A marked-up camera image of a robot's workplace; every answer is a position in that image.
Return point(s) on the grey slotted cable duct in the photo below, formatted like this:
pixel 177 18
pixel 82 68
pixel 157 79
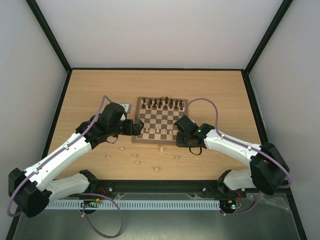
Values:
pixel 211 205

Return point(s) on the right circuit board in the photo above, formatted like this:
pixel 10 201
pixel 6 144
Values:
pixel 231 204

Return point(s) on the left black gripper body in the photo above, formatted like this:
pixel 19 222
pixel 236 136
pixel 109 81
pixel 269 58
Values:
pixel 126 131

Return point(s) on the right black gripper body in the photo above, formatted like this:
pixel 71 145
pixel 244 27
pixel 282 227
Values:
pixel 182 125

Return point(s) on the black aluminium frame rail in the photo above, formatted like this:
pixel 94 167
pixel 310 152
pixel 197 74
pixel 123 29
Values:
pixel 216 189

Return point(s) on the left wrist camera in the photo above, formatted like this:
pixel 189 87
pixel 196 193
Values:
pixel 127 107

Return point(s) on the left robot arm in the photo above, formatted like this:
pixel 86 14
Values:
pixel 35 187

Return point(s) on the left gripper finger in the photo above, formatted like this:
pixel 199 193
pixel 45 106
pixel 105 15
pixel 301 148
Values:
pixel 136 131
pixel 139 123

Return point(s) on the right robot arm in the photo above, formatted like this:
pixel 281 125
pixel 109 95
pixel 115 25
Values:
pixel 266 170

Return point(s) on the wooden chess board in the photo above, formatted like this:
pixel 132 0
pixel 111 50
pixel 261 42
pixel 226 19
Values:
pixel 158 119

